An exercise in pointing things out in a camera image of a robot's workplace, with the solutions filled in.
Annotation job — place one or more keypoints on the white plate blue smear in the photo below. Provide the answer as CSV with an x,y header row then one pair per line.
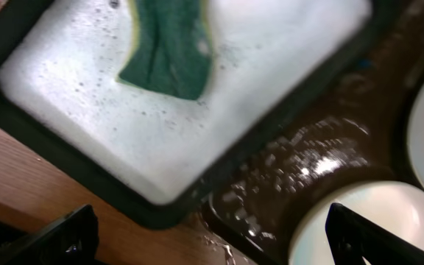
x,y
395,206

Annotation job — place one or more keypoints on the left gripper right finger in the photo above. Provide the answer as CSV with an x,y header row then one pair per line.
x,y
353,240

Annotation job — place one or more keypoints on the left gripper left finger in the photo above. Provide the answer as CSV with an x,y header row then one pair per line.
x,y
70,239

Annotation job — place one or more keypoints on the green yellow sponge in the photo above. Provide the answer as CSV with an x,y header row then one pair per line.
x,y
171,51

